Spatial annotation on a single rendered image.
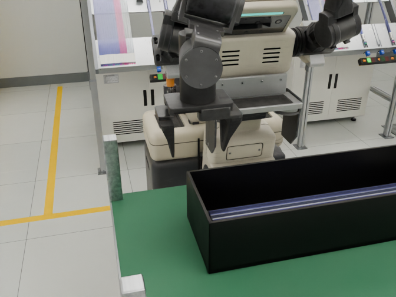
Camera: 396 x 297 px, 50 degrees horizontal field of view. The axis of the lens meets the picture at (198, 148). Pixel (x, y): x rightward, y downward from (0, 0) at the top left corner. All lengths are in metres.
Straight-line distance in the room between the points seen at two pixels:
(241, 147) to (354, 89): 2.41
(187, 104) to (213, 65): 0.12
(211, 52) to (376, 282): 0.49
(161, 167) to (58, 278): 0.86
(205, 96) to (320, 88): 2.90
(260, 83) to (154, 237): 0.61
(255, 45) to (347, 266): 0.68
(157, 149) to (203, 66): 1.05
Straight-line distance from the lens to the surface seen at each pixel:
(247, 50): 1.25
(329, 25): 1.23
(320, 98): 3.56
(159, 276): 0.78
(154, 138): 1.58
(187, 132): 1.60
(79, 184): 2.87
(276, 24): 1.25
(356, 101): 3.76
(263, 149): 1.41
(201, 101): 0.66
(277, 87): 1.31
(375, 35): 3.35
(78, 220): 2.55
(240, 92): 1.27
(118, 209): 0.95
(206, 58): 0.57
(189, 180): 0.83
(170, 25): 1.09
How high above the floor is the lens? 1.50
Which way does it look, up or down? 28 degrees down
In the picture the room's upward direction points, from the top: straight up
